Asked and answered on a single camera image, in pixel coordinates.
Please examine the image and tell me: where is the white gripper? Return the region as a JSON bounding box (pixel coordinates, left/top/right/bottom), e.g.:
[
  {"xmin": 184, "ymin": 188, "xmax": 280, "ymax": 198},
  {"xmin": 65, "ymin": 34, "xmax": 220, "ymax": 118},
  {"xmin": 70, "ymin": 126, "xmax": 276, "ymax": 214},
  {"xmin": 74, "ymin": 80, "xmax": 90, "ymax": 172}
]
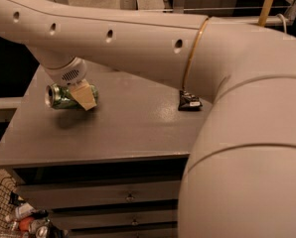
[{"xmin": 45, "ymin": 58, "xmax": 96, "ymax": 110}]

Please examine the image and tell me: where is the green soda can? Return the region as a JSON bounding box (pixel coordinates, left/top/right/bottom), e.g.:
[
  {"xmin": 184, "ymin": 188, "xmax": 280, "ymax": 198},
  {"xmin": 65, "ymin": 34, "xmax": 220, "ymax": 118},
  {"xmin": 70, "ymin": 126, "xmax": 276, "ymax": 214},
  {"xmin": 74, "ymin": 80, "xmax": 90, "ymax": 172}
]
[{"xmin": 45, "ymin": 83, "xmax": 98, "ymax": 110}]

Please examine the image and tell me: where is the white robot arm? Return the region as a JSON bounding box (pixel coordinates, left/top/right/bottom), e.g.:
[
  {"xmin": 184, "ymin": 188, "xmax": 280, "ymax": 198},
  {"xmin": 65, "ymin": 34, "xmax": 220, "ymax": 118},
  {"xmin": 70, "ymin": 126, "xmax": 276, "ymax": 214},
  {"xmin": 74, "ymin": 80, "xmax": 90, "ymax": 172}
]
[{"xmin": 0, "ymin": 0, "xmax": 296, "ymax": 238}]

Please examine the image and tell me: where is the silver can in basket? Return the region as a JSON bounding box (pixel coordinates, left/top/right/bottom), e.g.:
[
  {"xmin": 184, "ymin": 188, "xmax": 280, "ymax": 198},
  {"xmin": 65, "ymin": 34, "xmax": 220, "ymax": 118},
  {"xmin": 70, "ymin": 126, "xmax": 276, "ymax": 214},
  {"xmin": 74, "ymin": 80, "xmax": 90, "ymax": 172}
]
[{"xmin": 36, "ymin": 226, "xmax": 50, "ymax": 238}]

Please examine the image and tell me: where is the grey drawer cabinet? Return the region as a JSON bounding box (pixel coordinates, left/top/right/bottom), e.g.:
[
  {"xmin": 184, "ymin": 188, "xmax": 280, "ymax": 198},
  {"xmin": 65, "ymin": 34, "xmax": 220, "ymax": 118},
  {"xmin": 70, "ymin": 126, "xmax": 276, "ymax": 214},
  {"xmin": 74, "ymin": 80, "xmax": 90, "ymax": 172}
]
[{"xmin": 0, "ymin": 63, "xmax": 212, "ymax": 238}]

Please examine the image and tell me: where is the black snack bar wrapper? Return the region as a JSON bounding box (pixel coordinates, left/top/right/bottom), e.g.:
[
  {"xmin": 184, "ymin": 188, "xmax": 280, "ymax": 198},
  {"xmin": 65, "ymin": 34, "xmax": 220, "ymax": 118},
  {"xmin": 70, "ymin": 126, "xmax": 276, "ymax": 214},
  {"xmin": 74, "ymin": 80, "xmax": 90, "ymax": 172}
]
[{"xmin": 178, "ymin": 90, "xmax": 203, "ymax": 111}]

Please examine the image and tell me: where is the white bottle in basket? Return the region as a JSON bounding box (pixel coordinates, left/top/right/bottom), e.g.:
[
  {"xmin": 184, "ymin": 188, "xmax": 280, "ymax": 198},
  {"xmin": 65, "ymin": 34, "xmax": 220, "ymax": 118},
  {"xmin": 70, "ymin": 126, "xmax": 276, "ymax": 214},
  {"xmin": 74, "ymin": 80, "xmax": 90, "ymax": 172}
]
[{"xmin": 5, "ymin": 203, "xmax": 36, "ymax": 222}]

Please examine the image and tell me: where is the orange object in basket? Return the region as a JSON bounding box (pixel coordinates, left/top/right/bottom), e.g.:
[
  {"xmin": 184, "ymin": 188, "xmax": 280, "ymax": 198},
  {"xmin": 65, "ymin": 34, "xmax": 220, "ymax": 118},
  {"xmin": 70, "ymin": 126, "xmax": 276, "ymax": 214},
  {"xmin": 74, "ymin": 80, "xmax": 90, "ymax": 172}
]
[{"xmin": 19, "ymin": 216, "xmax": 34, "ymax": 232}]

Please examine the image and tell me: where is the yellow wooden pole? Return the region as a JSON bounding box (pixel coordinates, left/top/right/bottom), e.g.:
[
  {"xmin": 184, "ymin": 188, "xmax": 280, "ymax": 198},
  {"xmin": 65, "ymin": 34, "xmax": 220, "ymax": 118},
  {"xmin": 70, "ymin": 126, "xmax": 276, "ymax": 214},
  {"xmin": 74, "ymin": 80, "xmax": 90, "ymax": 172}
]
[{"xmin": 258, "ymin": 0, "xmax": 274, "ymax": 27}]

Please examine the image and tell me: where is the black wire basket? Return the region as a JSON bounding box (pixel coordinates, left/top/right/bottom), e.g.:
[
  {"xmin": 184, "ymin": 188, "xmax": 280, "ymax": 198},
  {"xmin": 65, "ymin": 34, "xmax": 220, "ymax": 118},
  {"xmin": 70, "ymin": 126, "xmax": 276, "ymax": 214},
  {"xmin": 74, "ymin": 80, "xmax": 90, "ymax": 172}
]
[{"xmin": 0, "ymin": 177, "xmax": 19, "ymax": 233}]

